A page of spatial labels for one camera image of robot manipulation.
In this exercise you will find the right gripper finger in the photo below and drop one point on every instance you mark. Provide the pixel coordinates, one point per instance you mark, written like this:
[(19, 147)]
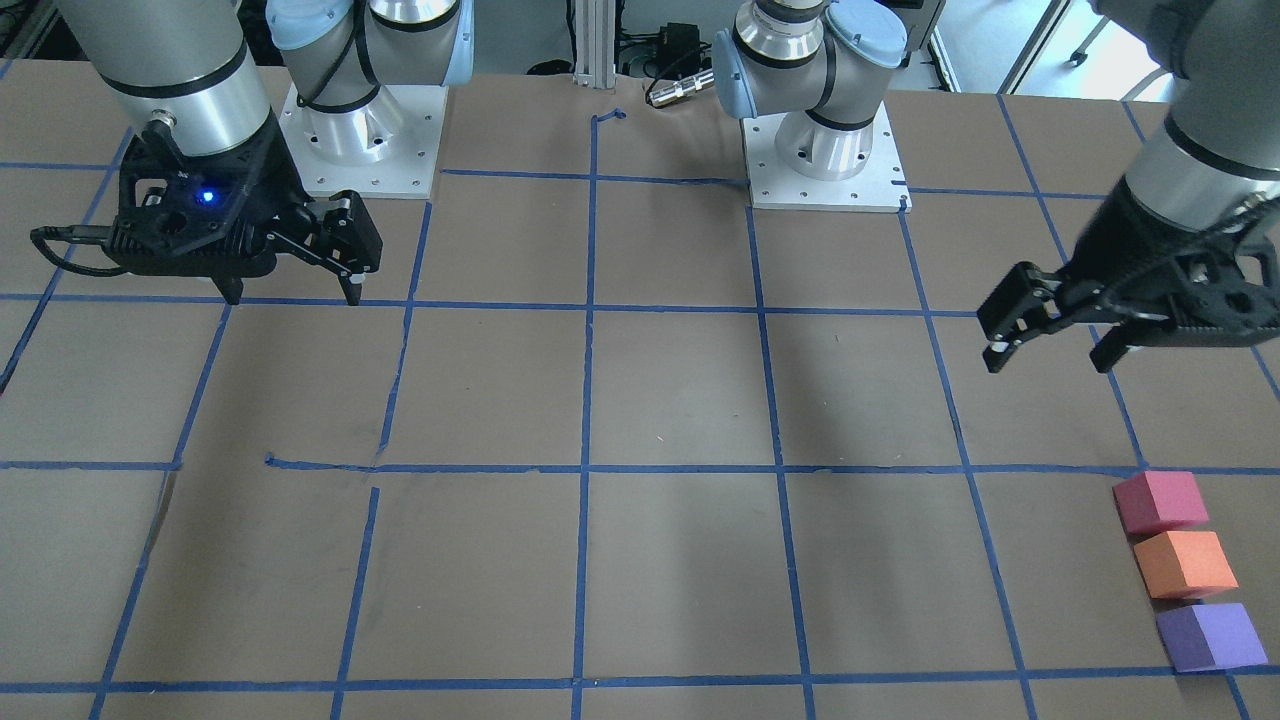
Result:
[(231, 288)]

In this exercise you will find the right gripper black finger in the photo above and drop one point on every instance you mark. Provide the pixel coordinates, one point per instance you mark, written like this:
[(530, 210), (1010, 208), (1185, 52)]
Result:
[(337, 234)]

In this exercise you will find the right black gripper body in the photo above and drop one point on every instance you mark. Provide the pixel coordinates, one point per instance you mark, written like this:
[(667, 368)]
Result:
[(274, 172)]

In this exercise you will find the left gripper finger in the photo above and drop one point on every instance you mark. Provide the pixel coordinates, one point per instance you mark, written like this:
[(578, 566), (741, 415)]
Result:
[(1113, 346), (1023, 306)]

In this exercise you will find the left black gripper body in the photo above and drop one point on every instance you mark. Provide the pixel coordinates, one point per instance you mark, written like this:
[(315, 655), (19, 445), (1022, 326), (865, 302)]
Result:
[(1128, 232)]

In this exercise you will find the orange foam cube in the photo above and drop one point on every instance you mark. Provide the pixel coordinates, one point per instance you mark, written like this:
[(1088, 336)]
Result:
[(1184, 565)]

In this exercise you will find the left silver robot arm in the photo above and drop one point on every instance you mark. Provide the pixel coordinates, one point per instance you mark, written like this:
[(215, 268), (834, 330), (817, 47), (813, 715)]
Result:
[(1215, 148)]

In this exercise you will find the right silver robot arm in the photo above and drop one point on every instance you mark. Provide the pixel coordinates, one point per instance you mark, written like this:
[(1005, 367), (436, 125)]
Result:
[(188, 63)]

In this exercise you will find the pink foam cube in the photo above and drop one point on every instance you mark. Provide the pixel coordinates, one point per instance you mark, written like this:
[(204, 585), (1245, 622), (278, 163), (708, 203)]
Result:
[(1153, 501)]

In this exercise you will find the purple foam cube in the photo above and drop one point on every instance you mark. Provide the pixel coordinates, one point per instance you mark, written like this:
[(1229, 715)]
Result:
[(1210, 637)]

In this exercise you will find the brown paper mat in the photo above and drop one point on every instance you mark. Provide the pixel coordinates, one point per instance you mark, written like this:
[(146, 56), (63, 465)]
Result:
[(604, 440)]

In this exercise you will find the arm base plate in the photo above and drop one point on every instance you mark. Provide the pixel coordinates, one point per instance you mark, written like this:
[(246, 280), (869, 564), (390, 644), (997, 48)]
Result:
[(795, 164), (387, 150)]

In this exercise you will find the aluminium frame post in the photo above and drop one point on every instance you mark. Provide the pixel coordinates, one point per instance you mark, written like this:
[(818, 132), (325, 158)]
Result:
[(594, 38)]

